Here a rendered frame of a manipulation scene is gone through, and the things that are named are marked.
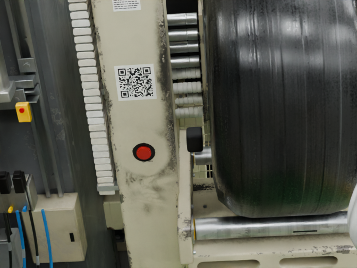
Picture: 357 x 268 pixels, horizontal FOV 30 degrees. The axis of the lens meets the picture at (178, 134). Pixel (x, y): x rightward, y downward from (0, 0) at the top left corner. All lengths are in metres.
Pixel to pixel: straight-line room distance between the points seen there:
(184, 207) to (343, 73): 0.46
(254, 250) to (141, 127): 0.34
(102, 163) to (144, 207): 0.14
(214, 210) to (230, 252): 0.23
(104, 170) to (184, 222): 0.20
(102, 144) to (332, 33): 0.53
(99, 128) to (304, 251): 0.49
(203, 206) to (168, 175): 0.25
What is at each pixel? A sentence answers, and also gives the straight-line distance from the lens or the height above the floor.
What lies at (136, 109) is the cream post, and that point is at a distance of 1.31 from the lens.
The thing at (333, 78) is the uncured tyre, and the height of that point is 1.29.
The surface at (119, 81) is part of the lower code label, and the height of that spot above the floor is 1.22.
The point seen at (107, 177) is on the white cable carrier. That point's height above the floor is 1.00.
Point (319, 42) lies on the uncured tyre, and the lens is 1.12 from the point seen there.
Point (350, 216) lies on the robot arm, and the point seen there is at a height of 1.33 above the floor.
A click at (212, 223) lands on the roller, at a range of 1.38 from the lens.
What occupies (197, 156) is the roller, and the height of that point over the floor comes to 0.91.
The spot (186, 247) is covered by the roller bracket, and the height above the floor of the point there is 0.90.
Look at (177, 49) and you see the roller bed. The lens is 1.69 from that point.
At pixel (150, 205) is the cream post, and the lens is 1.44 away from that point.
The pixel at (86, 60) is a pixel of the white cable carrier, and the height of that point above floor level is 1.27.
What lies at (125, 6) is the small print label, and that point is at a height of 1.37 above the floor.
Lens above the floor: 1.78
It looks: 31 degrees down
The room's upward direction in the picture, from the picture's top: 5 degrees counter-clockwise
